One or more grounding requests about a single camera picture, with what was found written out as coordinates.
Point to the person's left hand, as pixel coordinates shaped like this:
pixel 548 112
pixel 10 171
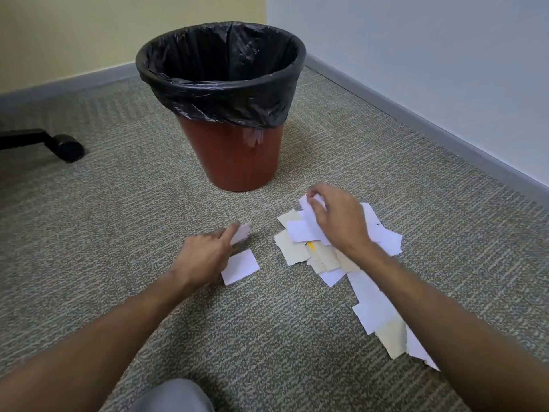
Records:
pixel 203 257

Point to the person's right hand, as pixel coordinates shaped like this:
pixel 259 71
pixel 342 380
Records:
pixel 345 223

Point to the person's left fingers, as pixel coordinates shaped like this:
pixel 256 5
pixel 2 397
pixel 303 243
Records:
pixel 227 236

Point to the person's right fingers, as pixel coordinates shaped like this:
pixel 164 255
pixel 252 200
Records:
pixel 319 192

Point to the small white paper scrap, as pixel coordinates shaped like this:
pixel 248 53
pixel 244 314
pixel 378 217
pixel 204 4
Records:
pixel 242 233

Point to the torn white paper sheet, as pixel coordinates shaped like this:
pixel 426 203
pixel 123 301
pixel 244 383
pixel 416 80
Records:
pixel 309 216

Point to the person's right forearm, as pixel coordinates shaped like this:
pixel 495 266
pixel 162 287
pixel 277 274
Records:
pixel 450 338

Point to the person's left forearm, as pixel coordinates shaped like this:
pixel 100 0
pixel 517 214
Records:
pixel 98 338

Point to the rectangular white paper piece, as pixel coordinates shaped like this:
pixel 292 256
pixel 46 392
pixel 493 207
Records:
pixel 241 266

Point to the yellow paper scrap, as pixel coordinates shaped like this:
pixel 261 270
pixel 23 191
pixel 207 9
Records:
pixel 310 246

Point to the brown-red plastic waste bin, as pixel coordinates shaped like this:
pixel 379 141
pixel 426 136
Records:
pixel 233 162

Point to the pile of torn paper pieces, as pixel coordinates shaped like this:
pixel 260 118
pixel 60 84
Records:
pixel 371 298

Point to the black plastic bin liner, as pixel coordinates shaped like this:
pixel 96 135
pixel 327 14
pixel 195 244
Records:
pixel 223 96

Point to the person's grey trousers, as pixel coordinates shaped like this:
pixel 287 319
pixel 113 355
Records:
pixel 171 398

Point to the black office chair base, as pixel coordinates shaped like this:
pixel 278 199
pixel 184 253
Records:
pixel 64 146

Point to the grey wall baseboard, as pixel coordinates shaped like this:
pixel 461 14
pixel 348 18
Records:
pixel 429 128
pixel 64 83

